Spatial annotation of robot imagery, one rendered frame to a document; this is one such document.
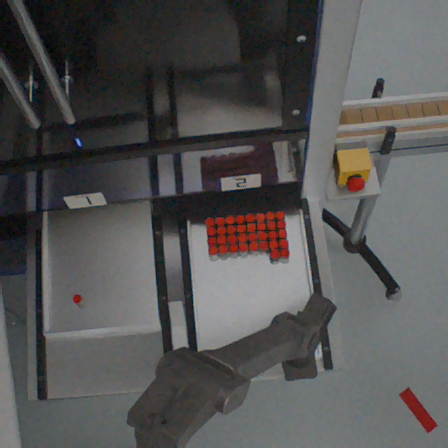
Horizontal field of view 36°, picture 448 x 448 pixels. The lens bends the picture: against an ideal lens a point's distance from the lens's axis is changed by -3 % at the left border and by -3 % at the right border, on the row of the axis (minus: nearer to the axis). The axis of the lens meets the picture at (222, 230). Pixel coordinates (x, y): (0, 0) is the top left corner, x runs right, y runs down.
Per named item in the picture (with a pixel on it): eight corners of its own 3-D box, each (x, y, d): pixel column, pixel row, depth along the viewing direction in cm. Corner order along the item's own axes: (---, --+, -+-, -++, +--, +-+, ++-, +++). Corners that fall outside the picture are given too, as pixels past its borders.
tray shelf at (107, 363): (28, 206, 169) (26, 203, 167) (313, 173, 168) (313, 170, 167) (29, 402, 151) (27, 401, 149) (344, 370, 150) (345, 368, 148)
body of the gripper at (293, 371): (310, 329, 142) (312, 320, 135) (317, 378, 138) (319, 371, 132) (279, 333, 142) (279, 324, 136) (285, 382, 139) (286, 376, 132)
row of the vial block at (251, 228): (207, 234, 161) (205, 227, 157) (285, 226, 161) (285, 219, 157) (208, 243, 161) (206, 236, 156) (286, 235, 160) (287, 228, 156)
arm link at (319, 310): (267, 327, 125) (309, 347, 121) (297, 273, 128) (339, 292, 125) (276, 347, 135) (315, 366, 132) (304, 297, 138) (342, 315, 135)
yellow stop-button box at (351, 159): (331, 158, 159) (334, 142, 152) (362, 155, 159) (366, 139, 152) (337, 187, 156) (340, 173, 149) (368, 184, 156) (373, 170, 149)
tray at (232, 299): (188, 226, 163) (187, 220, 159) (300, 215, 162) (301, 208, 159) (200, 371, 150) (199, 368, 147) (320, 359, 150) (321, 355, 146)
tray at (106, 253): (46, 201, 167) (41, 194, 164) (151, 188, 167) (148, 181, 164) (47, 337, 154) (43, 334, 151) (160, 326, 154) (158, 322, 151)
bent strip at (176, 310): (170, 308, 156) (167, 301, 150) (184, 307, 156) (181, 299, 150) (176, 370, 150) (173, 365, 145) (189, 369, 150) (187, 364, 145)
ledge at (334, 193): (317, 150, 171) (318, 147, 169) (368, 145, 170) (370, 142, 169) (327, 202, 165) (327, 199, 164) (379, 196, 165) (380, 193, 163)
